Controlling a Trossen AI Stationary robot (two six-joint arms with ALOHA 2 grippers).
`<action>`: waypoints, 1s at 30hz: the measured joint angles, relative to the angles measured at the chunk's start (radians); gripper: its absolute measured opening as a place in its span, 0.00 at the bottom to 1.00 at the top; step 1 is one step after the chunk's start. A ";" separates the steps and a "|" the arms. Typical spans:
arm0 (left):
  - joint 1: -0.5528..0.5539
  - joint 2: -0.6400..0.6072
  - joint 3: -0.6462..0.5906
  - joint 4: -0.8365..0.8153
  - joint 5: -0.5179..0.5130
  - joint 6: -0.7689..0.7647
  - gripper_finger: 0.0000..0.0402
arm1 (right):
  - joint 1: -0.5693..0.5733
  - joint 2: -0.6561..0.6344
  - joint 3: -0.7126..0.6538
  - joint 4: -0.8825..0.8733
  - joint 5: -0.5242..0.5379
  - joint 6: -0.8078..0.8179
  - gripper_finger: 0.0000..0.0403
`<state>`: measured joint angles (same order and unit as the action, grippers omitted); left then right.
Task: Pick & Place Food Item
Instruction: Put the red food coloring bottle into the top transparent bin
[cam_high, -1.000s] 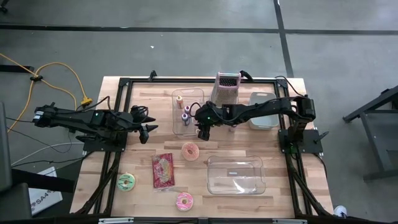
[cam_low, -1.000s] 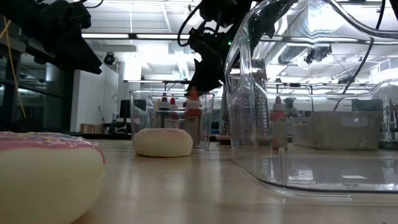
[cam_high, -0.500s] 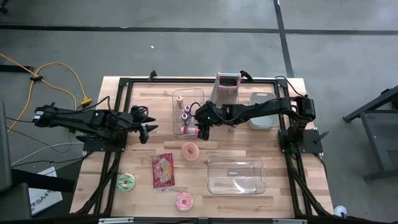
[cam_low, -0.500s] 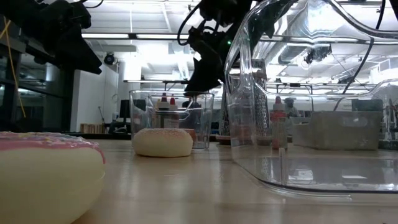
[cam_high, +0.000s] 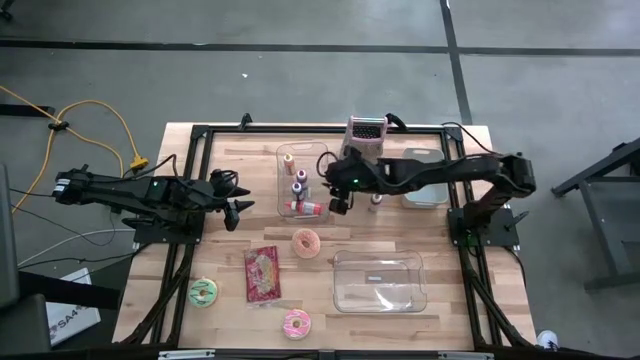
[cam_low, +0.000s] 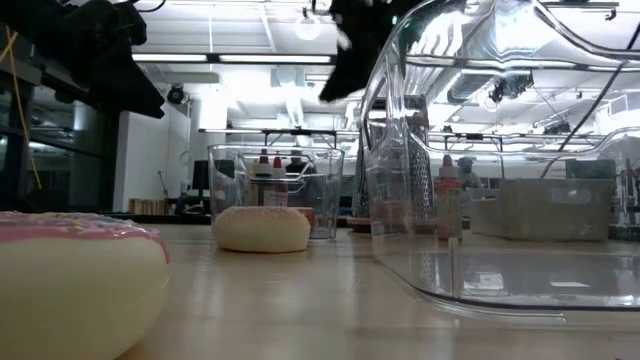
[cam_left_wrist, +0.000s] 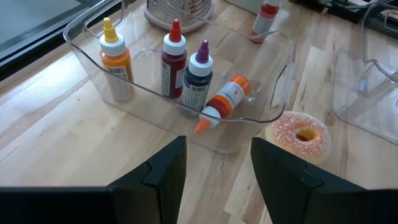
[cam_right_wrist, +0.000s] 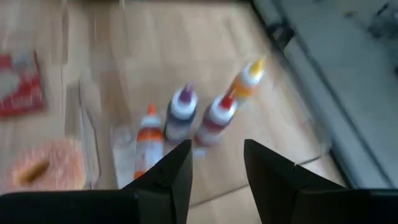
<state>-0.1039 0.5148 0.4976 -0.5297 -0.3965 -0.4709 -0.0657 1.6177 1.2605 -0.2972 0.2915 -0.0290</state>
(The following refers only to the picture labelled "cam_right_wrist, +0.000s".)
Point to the red snack packet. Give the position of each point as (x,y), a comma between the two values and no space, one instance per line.
(18,93)

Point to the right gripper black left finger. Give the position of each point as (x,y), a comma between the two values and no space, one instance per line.
(164,186)

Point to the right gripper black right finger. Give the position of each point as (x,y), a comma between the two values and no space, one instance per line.
(273,186)

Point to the clear plastic bin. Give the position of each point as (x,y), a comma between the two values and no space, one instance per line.
(124,155)

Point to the yellow food colouring bottle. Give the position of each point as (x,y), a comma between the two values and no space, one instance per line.
(248,81)

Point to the sugar sprinkled toy donut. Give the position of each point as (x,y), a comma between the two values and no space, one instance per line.
(62,168)

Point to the orange food colouring bottle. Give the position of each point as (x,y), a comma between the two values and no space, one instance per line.
(149,137)

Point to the red food colouring bottle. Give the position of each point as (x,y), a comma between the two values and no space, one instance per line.
(216,119)

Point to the purple food colouring bottle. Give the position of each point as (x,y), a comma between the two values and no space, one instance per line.
(180,115)

